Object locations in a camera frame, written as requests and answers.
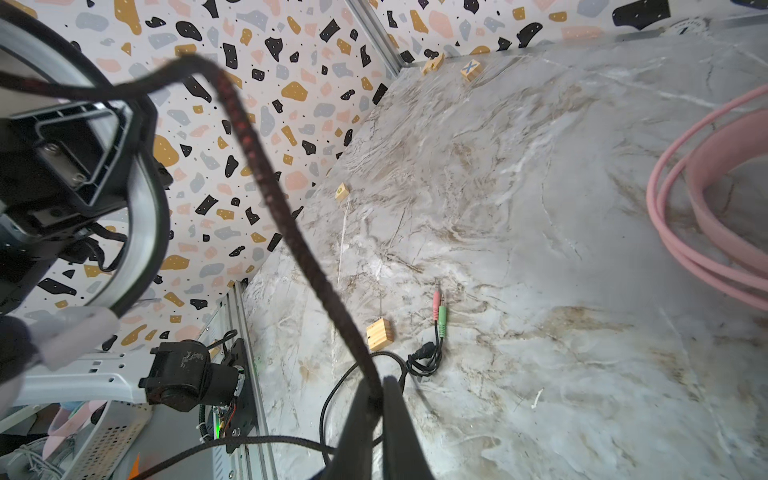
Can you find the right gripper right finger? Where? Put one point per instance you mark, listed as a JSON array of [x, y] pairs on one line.
[[403, 458]]

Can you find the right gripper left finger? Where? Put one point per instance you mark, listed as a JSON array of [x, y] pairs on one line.
[[353, 455]]

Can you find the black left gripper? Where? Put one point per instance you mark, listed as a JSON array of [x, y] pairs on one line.
[[62, 168]]

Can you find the white black headphones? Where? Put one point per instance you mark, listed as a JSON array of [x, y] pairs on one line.
[[31, 51]]

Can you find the pink headphones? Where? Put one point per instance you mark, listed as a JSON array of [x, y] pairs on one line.
[[706, 155]]

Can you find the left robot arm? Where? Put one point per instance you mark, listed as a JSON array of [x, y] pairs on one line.
[[180, 375]]

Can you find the small wooden block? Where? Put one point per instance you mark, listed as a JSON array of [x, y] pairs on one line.
[[380, 334], [342, 192]]

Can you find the wooden jigsaw piece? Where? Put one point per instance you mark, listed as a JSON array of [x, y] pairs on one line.
[[434, 64]]

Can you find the wooden tile blue cross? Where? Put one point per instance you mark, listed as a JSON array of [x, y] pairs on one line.
[[472, 70]]

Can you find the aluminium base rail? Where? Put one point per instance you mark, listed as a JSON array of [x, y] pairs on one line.
[[244, 416]]

